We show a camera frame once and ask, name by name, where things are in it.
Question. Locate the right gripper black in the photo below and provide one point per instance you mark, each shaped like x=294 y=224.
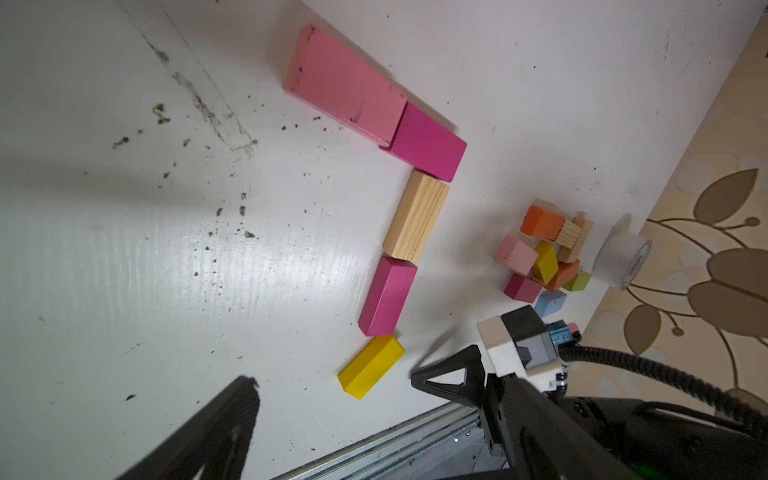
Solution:
x=537 y=438

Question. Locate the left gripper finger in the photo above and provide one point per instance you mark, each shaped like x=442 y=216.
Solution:
x=213 y=444

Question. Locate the yellow block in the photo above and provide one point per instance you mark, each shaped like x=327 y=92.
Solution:
x=370 y=365
x=546 y=265

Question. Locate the magenta block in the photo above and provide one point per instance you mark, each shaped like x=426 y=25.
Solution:
x=522 y=288
x=427 y=145
x=387 y=296

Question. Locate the orange block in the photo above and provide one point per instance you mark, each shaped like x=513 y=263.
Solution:
x=542 y=223

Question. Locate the wooden block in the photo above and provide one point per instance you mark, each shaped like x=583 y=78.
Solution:
x=569 y=232
x=569 y=255
x=416 y=216

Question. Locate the light pink block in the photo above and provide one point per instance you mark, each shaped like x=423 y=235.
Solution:
x=516 y=254
x=337 y=82

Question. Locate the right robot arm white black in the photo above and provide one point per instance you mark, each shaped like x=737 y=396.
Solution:
x=660 y=440

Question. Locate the blue block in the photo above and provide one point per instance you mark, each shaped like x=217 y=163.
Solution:
x=549 y=303

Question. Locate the red-orange block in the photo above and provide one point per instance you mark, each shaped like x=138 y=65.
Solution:
x=565 y=273

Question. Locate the green block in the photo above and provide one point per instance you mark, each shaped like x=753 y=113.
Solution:
x=579 y=282

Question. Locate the wooden block upright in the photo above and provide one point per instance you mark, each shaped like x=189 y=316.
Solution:
x=569 y=255

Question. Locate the white tape roll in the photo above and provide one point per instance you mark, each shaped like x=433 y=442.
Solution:
x=622 y=255

